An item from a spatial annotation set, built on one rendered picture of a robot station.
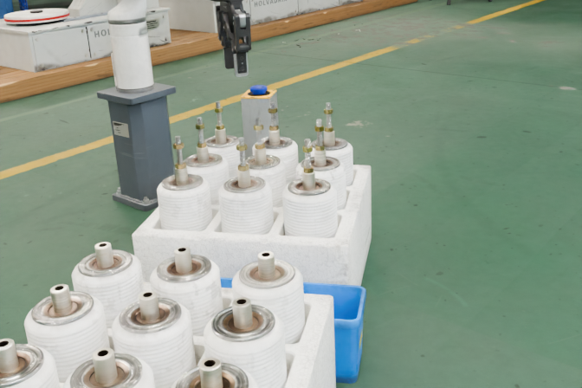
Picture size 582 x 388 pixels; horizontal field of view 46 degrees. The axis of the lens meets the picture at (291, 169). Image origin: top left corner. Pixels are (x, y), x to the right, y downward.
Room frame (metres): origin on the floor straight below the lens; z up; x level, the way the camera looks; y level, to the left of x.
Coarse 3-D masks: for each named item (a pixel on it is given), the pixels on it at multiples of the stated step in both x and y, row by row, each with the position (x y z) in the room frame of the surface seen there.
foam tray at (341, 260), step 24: (360, 168) 1.38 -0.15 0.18; (360, 192) 1.25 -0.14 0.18; (216, 216) 1.17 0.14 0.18; (360, 216) 1.20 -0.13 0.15; (144, 240) 1.10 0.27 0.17; (168, 240) 1.09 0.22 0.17; (192, 240) 1.08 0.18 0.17; (216, 240) 1.07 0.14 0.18; (240, 240) 1.06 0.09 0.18; (264, 240) 1.06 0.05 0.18; (288, 240) 1.05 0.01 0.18; (312, 240) 1.05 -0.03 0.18; (336, 240) 1.04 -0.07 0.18; (360, 240) 1.20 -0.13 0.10; (144, 264) 1.10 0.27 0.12; (240, 264) 1.06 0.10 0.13; (312, 264) 1.03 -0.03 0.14; (336, 264) 1.02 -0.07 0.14; (360, 264) 1.19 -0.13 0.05
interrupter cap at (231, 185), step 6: (228, 180) 1.16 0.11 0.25; (234, 180) 1.16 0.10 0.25; (252, 180) 1.15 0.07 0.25; (258, 180) 1.15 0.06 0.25; (264, 180) 1.15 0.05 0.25; (228, 186) 1.13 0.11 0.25; (234, 186) 1.13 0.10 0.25; (252, 186) 1.13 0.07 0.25; (258, 186) 1.12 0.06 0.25; (264, 186) 1.13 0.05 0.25; (234, 192) 1.10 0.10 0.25; (240, 192) 1.10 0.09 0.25; (246, 192) 1.10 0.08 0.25
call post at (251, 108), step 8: (272, 96) 1.54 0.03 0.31; (248, 104) 1.52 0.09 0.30; (256, 104) 1.52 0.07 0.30; (264, 104) 1.51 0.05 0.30; (248, 112) 1.52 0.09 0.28; (256, 112) 1.52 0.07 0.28; (264, 112) 1.51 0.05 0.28; (248, 120) 1.52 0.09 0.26; (264, 120) 1.51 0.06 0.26; (248, 128) 1.52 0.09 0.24; (264, 128) 1.51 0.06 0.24; (248, 136) 1.52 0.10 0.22; (264, 136) 1.51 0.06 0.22; (248, 144) 1.52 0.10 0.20; (248, 152) 1.52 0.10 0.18
